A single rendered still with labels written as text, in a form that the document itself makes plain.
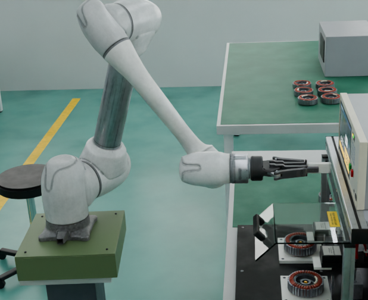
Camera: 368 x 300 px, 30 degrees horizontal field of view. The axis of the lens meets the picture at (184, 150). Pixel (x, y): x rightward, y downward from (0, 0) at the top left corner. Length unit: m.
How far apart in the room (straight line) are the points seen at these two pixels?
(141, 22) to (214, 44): 4.56
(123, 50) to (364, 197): 0.83
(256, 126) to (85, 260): 1.58
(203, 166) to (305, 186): 1.01
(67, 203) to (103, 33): 0.63
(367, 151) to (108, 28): 0.85
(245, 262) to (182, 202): 2.18
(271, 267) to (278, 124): 1.44
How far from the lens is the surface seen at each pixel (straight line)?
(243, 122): 3.69
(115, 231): 2.49
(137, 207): 4.50
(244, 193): 2.90
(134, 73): 2.11
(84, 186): 2.44
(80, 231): 2.47
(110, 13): 2.18
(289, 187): 2.96
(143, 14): 2.26
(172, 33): 6.79
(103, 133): 2.47
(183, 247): 4.02
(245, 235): 2.55
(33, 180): 3.68
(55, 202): 2.42
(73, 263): 2.39
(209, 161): 2.03
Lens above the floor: 2.02
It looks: 22 degrees down
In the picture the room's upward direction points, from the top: 3 degrees counter-clockwise
